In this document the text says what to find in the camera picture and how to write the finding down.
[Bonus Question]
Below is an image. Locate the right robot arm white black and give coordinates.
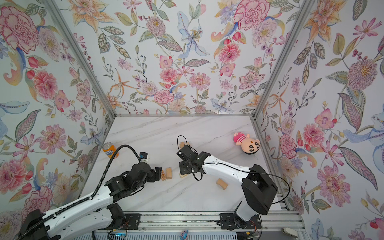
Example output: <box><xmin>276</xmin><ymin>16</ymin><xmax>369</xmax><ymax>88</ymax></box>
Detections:
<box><xmin>177</xmin><ymin>145</ymin><xmax>278</xmax><ymax>222</ymax></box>

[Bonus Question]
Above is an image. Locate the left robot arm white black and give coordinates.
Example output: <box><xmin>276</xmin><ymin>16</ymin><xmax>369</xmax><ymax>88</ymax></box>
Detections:
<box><xmin>14</xmin><ymin>162</ymin><xmax>162</xmax><ymax>240</ymax></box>

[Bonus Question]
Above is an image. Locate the plain wood block beside printed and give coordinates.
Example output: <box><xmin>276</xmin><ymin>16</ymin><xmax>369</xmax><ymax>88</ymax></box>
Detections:
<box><xmin>166</xmin><ymin>168</ymin><xmax>173</xmax><ymax>180</ymax></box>

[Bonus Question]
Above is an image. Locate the curved wood block right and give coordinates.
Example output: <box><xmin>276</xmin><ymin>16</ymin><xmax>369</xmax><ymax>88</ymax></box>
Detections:
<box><xmin>216</xmin><ymin>179</ymin><xmax>228</xmax><ymax>190</ymax></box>

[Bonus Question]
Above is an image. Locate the orange soda can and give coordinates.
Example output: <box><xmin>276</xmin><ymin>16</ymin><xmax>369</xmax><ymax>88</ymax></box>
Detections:
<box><xmin>102</xmin><ymin>142</ymin><xmax>117</xmax><ymax>158</ymax></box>

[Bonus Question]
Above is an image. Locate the pink plush doll toy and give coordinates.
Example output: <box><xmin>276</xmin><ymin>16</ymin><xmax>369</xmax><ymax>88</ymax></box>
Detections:
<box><xmin>233</xmin><ymin>133</ymin><xmax>261</xmax><ymax>155</ymax></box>

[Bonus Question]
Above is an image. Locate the white object bottom right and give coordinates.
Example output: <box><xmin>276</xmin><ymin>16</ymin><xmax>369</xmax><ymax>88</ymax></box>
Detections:
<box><xmin>282</xmin><ymin>227</ymin><xmax>299</xmax><ymax>239</ymax></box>

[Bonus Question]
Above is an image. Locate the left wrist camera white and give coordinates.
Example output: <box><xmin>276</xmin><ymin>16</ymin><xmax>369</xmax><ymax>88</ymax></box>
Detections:
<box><xmin>139</xmin><ymin>152</ymin><xmax>149</xmax><ymax>163</ymax></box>

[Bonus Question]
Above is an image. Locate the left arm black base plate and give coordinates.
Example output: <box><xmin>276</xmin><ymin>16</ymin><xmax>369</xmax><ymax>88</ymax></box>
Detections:
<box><xmin>106</xmin><ymin>214</ymin><xmax>141</xmax><ymax>230</ymax></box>

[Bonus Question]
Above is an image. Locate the small colourful object on rail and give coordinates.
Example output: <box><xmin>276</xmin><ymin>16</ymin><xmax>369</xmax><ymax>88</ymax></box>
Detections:
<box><xmin>180</xmin><ymin>230</ymin><xmax>189</xmax><ymax>240</ymax></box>

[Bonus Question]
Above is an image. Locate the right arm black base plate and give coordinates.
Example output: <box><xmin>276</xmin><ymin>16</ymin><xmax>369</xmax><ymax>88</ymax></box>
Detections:
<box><xmin>217</xmin><ymin>213</ymin><xmax>262</xmax><ymax>231</ymax></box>

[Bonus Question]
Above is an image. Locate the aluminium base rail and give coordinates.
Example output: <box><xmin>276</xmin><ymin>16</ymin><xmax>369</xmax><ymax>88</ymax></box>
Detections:
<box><xmin>124</xmin><ymin>211</ymin><xmax>306</xmax><ymax>233</ymax></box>

